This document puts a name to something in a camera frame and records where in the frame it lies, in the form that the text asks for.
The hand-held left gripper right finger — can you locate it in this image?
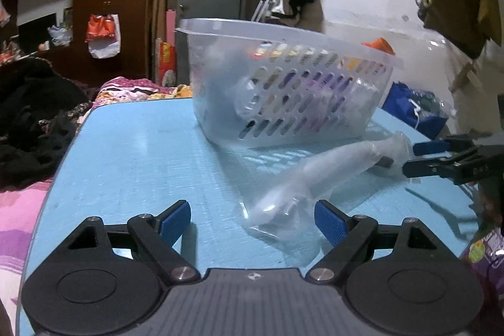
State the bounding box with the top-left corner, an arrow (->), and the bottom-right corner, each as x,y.
305,199 -> 457,282

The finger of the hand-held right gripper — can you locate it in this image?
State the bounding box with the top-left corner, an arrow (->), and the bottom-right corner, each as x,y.
404,148 -> 481,179
413,135 -> 479,157

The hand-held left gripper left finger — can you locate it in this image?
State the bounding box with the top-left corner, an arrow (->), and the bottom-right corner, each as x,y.
63,200 -> 201,283

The clear plastic bag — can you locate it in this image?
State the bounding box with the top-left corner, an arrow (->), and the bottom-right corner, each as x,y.
234,131 -> 416,242

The white plastic basket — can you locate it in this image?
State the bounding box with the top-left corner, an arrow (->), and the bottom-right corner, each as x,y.
174,18 -> 405,150

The purple tissue pack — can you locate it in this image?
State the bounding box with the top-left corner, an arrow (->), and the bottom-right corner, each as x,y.
299,68 -> 355,132

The blue shopping bag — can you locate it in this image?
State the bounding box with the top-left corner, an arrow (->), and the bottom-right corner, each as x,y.
382,81 -> 450,140

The purple printed packet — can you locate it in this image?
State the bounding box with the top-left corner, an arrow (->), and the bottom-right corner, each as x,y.
459,228 -> 504,336

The orange plastic item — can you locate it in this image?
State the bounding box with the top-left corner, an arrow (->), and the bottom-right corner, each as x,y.
362,38 -> 395,55

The orange yellow patterned blanket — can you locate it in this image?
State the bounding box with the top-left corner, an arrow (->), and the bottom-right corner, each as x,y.
92,76 -> 193,112

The pink floral bedding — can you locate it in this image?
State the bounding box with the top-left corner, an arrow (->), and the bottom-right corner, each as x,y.
0,179 -> 54,321

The red printed box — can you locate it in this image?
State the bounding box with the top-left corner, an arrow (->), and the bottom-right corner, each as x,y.
155,39 -> 176,87

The black clothes pile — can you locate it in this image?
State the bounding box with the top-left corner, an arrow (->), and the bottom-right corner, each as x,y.
0,58 -> 91,191

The white hanging plastic bag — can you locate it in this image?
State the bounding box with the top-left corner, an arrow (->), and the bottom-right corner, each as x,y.
87,14 -> 121,59

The pink roll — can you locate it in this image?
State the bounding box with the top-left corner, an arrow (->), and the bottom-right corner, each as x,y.
165,9 -> 178,45

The orange red hanging bag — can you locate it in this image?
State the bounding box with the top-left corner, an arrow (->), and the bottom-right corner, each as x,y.
85,13 -> 116,42

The white crumpled plastic bag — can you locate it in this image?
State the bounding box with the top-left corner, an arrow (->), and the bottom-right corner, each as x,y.
48,25 -> 73,47

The white folding rack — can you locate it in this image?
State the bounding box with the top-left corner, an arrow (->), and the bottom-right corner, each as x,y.
250,0 -> 276,22

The black television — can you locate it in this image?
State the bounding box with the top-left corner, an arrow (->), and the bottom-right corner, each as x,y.
18,14 -> 58,53

